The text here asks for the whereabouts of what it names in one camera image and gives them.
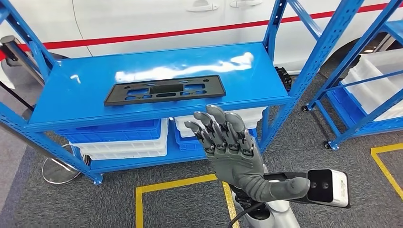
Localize blue plastic crate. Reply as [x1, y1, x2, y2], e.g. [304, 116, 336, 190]
[327, 88, 403, 133]
[57, 119, 163, 144]
[173, 121, 262, 152]

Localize white car with red stripe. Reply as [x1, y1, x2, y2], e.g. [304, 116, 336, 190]
[0, 0, 403, 75]

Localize black plastic licence plate bracket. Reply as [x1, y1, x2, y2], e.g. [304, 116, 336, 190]
[104, 75, 227, 107]

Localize black ribbed plastic part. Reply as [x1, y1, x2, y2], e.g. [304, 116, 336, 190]
[274, 66, 293, 92]

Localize yellow floor tape square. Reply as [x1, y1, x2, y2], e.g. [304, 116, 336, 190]
[135, 174, 240, 228]
[371, 143, 403, 202]

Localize large white plastic crate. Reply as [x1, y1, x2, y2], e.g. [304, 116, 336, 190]
[341, 48, 403, 122]

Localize blue metal shelf rack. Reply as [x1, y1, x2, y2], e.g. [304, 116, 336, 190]
[0, 0, 366, 186]
[302, 0, 403, 151]

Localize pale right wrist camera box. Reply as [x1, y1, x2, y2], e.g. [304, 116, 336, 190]
[264, 169, 351, 209]

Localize black camera cable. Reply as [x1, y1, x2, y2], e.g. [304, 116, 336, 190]
[227, 201, 266, 228]

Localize black post with dark disc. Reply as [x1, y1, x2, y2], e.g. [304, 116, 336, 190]
[0, 81, 36, 122]

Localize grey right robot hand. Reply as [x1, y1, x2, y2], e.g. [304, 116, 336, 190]
[184, 104, 311, 204]

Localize chrome stanchion with round base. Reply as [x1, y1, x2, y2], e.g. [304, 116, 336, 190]
[0, 35, 45, 86]
[0, 122, 93, 185]

